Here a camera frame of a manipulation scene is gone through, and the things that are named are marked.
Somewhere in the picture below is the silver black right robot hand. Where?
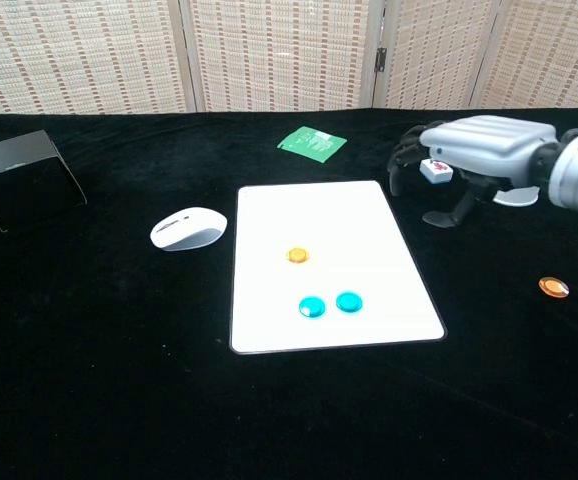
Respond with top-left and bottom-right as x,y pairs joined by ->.
387,115 -> 560,230

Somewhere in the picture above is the cyan button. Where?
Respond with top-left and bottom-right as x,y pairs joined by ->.
335,291 -> 365,315
298,295 -> 327,319

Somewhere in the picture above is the white rectangular magnetic board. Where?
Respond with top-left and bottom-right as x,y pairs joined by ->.
229,179 -> 448,356

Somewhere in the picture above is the white mahjong tile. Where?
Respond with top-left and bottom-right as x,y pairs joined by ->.
419,157 -> 456,185

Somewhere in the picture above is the white printed paper cup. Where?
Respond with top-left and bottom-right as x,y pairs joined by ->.
492,186 -> 541,208

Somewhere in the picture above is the woven bamboo screen panel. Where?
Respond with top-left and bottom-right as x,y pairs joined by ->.
0,0 -> 194,117
178,0 -> 388,114
371,0 -> 500,111
471,0 -> 578,110

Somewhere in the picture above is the green foil packet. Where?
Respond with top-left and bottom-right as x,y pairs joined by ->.
277,125 -> 348,164

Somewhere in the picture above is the white computer mouse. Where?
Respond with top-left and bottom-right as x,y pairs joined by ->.
149,206 -> 229,252

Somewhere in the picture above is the black velvet tablecloth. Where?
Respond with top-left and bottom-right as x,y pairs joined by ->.
0,106 -> 578,480

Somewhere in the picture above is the black glossy box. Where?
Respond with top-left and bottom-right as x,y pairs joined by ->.
0,129 -> 89,234

